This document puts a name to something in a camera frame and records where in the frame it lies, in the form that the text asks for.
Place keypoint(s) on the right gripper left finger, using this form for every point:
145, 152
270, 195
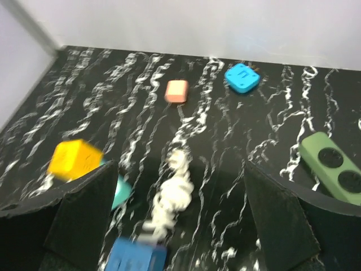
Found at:
61, 229

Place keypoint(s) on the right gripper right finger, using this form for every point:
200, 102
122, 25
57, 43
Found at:
300, 229

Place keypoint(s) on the blue cube plug adapter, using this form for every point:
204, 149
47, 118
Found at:
136, 256

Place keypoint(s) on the yellow cube socket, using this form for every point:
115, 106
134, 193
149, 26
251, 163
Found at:
74, 159

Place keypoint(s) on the light blue small adapter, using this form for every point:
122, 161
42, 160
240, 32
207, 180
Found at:
242, 78

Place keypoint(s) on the salmon pink small adapter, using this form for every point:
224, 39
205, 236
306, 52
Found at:
176, 91

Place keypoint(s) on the green power strip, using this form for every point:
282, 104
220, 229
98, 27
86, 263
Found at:
337, 172

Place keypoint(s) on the teal triangular power socket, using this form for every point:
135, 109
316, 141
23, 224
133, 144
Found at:
122, 193

